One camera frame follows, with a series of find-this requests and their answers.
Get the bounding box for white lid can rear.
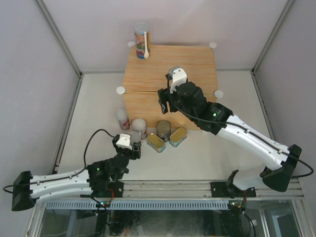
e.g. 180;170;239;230
132;118;148;140

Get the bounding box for rectangular gold tin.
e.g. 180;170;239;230
169;127;187;147
147;133;165;153

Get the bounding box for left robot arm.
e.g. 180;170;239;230
11;136;142;211

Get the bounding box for white lid can red label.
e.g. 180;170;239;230
116;109;130;130

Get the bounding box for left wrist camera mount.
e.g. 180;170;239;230
116;133;132;150

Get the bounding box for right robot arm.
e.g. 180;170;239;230
158;81;302;197

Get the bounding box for white lid can colourful label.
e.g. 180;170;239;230
129;131;141;146

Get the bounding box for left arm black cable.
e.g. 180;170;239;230
2;128;117;196

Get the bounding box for aluminium mounting rail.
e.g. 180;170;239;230
121;180;304;199

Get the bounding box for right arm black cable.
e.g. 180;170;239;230
166;74;314;198

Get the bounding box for tall can with spoon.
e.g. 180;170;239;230
134;23;150;59

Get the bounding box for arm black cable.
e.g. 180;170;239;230
166;74;314;198
2;128;117;196

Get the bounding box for left black base bracket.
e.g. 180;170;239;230
104;181;124;198

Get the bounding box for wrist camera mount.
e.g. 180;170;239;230
116;133;132;150
167;66;187;93

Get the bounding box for wooden cube shelf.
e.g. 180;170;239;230
116;41;224;132

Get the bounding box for black base bracket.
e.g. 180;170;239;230
210;181;257;198
104;181;124;198

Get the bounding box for right black base bracket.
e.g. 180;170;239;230
210;181;257;198

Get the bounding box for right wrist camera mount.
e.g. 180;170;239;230
167;66;187;93

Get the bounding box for right rectangular gold tin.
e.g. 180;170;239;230
169;127;187;147

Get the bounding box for dark round tin can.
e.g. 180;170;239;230
156;120;171;142

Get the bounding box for slotted cable duct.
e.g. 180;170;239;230
45;199;229;210

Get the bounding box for left rectangular gold tin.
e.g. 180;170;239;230
147;133;165;153

